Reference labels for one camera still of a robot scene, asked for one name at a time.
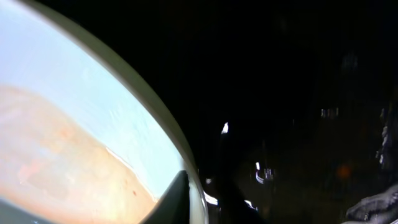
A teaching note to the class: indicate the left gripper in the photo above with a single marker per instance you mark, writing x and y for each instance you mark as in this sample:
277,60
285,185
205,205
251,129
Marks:
377,209

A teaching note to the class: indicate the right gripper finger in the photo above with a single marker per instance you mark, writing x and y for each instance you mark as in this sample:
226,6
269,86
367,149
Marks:
174,207

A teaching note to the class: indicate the orange green sponge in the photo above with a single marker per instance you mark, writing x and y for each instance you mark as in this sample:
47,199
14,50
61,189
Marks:
53,168

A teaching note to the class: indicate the light blue plate back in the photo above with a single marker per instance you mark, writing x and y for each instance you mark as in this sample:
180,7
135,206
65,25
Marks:
49,55

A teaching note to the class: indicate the black round tray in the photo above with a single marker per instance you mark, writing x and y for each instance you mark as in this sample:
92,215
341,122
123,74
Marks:
289,107

